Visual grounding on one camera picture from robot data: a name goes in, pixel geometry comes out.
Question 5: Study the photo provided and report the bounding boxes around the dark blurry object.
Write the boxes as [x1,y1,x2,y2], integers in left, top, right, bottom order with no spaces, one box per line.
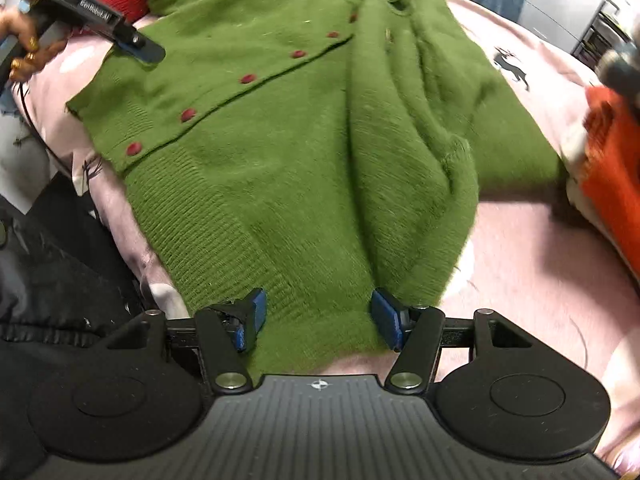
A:
[597,35,640,98]

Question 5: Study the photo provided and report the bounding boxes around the black wire rack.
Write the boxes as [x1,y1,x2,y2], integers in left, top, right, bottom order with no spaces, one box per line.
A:
[571,0,623,68]

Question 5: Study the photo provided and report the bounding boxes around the orange garment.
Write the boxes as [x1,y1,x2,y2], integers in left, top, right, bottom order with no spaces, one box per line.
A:
[580,85,640,281]

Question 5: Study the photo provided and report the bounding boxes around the pink spotted blanket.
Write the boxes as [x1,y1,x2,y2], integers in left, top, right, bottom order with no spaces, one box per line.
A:
[10,0,640,476]

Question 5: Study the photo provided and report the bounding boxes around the person's left hand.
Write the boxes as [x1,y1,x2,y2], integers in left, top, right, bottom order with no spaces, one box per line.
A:
[0,6,68,83]

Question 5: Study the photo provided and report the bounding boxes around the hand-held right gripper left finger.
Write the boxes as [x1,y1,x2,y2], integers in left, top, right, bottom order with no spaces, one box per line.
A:
[97,287,268,395]

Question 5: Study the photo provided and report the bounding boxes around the person's black jacket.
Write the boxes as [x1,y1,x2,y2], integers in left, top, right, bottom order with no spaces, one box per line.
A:
[0,170,166,480]

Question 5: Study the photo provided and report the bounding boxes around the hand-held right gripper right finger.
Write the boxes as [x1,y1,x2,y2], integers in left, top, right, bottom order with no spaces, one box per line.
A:
[370,287,546,394]

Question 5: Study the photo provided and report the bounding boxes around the green knit cardigan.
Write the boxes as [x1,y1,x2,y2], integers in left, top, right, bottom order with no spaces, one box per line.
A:
[65,0,568,376]

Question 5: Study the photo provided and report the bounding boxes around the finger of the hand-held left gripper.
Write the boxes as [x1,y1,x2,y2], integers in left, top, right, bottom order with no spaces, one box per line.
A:
[112,27,167,66]

